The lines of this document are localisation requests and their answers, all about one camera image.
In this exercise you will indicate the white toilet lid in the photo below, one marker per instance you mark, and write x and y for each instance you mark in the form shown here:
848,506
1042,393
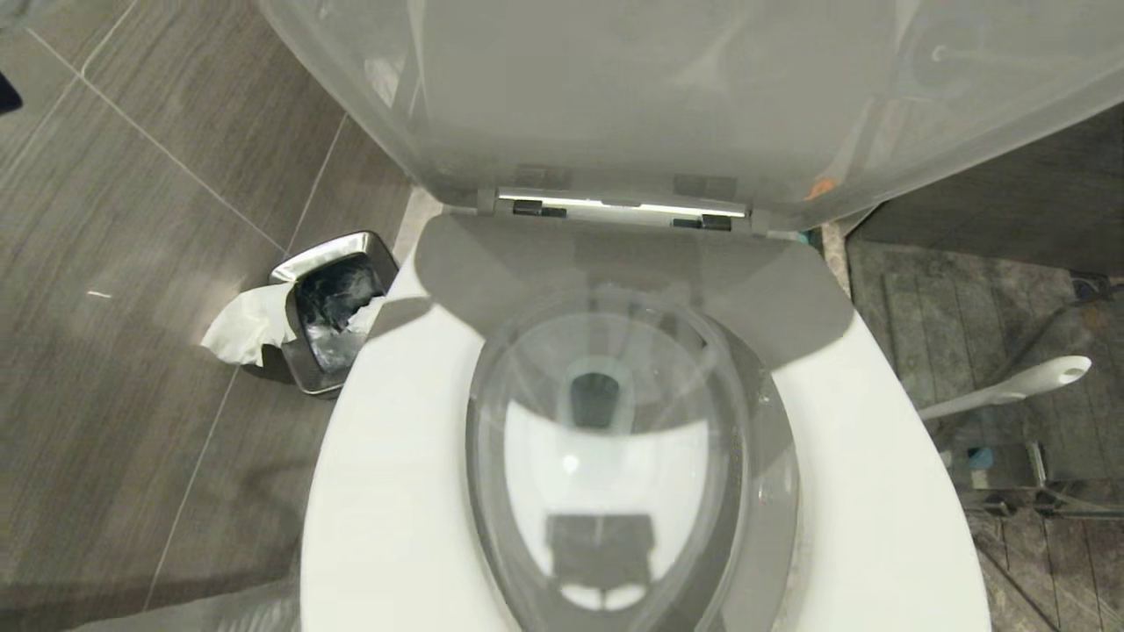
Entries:
632,96

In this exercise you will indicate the white toilet bowl with seat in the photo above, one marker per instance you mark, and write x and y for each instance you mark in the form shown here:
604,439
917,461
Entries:
395,491

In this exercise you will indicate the black bin liner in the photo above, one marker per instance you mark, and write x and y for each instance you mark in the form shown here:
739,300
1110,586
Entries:
334,303

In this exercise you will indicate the steel trash bin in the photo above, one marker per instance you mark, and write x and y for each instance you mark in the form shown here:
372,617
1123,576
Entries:
309,367

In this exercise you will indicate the white tissue paper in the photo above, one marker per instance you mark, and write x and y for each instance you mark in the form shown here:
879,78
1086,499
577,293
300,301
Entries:
250,325

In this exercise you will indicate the metal floor rack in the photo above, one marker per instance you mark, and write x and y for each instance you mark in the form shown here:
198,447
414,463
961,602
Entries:
1019,478

